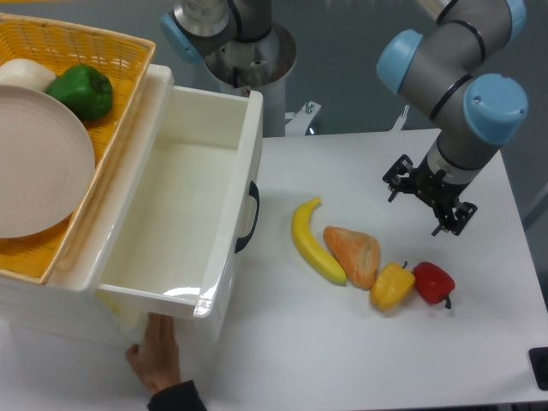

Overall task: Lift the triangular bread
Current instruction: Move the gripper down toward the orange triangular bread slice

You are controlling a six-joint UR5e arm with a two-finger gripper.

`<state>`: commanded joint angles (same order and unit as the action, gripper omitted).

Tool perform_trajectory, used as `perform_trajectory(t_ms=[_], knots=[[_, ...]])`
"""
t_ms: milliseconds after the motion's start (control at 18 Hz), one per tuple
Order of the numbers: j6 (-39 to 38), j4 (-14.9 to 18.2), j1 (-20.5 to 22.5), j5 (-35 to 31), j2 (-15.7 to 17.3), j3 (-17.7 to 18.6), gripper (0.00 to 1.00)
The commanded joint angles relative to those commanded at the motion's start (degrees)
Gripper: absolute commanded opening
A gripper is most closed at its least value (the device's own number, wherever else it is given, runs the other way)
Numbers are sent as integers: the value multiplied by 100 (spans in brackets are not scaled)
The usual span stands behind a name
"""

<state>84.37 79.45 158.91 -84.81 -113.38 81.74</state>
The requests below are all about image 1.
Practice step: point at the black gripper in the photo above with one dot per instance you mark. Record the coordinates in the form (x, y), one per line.
(452, 214)

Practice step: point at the triangle bread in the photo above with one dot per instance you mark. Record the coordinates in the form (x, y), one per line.
(357, 253)

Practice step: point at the white drawer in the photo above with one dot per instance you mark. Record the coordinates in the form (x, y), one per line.
(194, 210)

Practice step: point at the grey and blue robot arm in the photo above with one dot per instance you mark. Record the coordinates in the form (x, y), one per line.
(475, 115)

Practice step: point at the dark sleeve forearm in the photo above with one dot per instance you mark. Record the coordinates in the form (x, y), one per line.
(179, 397)

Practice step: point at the person's hand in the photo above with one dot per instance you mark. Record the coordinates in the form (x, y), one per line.
(156, 361)

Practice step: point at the red bell pepper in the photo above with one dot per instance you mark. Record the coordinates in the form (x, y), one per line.
(433, 284)

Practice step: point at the yellow bell pepper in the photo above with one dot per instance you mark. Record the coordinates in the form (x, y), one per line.
(392, 286)

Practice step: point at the yellow banana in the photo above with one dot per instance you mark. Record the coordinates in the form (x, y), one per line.
(308, 246)

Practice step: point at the black object at table edge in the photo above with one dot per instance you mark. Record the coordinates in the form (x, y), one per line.
(539, 361)

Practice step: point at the yellow woven basket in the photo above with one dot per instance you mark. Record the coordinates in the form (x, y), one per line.
(58, 45)

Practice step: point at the green bell pepper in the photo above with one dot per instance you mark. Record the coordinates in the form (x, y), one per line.
(84, 90)

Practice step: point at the white drawer cabinet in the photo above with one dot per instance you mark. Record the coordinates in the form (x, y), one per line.
(71, 302)

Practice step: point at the beige round plate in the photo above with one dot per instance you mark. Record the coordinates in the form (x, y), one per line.
(47, 162)

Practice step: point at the white round bun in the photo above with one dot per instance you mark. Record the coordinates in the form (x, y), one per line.
(26, 73)

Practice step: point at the white table mounting bracket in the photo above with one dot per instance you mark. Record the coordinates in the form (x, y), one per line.
(302, 122)

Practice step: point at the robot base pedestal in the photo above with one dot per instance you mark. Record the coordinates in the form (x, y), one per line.
(263, 66)

